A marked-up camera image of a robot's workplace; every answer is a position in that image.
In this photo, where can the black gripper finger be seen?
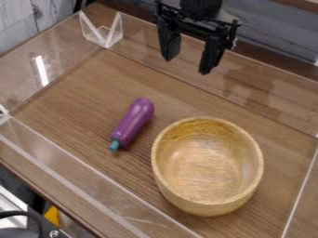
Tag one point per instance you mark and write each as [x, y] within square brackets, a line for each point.
[169, 38]
[212, 52]

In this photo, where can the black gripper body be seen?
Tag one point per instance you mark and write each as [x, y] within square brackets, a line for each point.
[200, 18]

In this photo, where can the purple toy eggplant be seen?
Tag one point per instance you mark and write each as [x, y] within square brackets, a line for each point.
[136, 117]

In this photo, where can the light wooden bowl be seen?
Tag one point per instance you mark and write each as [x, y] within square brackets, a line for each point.
[207, 165]

